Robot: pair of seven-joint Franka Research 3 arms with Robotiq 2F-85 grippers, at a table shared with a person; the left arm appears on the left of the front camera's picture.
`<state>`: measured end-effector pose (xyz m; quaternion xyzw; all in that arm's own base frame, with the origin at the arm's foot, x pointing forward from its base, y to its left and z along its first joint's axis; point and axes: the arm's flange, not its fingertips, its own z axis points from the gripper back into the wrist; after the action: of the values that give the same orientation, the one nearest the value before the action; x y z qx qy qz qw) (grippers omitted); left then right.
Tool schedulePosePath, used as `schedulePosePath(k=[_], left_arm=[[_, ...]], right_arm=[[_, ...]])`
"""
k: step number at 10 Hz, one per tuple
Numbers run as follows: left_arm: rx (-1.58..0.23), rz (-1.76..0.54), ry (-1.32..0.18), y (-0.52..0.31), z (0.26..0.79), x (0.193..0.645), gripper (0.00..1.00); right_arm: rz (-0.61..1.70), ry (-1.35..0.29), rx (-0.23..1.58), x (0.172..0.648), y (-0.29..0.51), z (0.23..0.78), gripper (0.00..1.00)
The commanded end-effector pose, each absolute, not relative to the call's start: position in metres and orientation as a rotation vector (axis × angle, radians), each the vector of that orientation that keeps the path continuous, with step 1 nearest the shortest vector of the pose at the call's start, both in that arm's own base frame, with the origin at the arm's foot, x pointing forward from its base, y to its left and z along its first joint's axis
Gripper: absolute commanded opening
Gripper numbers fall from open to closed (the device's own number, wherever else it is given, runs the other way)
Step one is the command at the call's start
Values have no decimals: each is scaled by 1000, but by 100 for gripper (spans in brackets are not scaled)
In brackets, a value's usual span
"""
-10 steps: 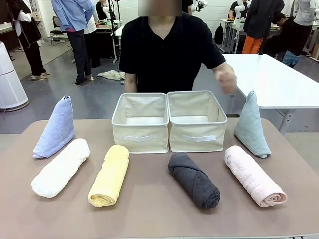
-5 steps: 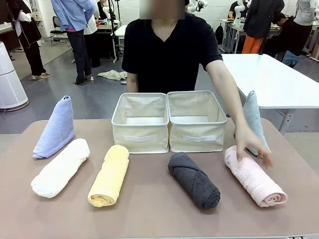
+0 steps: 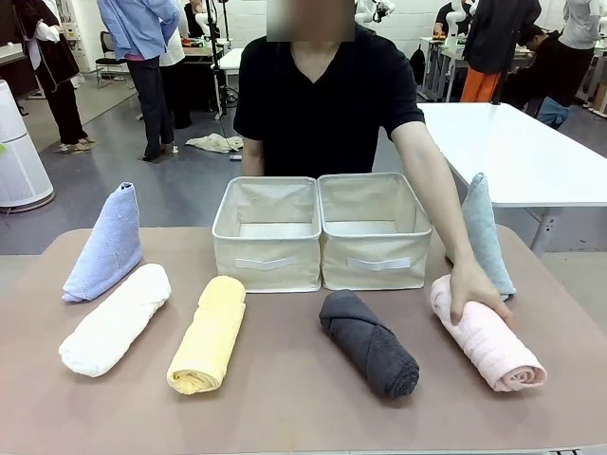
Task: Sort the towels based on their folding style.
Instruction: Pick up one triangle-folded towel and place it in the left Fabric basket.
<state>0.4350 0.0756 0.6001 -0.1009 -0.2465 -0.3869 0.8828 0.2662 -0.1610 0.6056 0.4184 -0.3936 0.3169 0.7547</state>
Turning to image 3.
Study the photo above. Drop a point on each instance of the person's left hand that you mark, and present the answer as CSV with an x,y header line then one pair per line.
x,y
476,284

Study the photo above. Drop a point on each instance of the light teal cone towel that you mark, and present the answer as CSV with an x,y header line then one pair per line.
x,y
481,227

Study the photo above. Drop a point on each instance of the pink towel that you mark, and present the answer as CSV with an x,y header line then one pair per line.
x,y
493,355

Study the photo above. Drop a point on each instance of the dark grey towel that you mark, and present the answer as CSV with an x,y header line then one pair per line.
x,y
370,351

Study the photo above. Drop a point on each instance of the yellow towel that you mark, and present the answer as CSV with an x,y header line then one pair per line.
x,y
208,341

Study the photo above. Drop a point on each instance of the white towel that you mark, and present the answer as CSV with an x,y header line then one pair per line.
x,y
114,327

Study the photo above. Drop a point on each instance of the lavender blue cone towel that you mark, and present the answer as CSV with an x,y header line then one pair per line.
x,y
109,246

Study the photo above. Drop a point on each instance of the person's right forearm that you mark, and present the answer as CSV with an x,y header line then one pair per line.
x,y
251,156

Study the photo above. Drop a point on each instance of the person's left forearm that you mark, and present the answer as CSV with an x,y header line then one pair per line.
x,y
436,199

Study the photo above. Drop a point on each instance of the cream fabric storage bin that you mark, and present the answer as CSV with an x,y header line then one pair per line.
x,y
374,265
265,265

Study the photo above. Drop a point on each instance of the white table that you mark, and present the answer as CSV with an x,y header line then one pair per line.
x,y
512,151

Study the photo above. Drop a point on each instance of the black backpack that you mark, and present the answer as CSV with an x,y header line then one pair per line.
x,y
417,66

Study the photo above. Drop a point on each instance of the person's black t-shirt torso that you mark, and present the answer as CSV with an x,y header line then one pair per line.
x,y
322,118

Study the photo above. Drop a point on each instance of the seated bystander in black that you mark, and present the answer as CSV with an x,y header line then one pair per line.
x,y
545,61

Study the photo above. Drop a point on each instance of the bystander in orange trousers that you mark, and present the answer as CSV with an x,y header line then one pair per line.
x,y
498,28

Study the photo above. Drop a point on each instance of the bystander in grey shirt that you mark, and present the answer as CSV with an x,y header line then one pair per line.
x,y
578,23

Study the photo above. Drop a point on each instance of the beige rag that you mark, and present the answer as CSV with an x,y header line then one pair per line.
x,y
213,142

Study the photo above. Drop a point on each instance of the white desk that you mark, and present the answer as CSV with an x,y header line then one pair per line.
x,y
232,57

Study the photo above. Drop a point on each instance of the black tripod stand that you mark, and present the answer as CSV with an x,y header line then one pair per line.
x,y
219,57

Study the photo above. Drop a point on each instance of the bystander in blue shirt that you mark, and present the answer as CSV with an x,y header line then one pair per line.
x,y
142,28

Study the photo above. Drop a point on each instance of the black office chair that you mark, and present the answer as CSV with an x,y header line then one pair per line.
x,y
106,47

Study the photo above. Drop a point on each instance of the white air purifier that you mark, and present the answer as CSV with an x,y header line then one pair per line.
x,y
19,161

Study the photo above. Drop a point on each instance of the bystander in dark vest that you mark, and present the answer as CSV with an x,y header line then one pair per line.
x,y
52,52

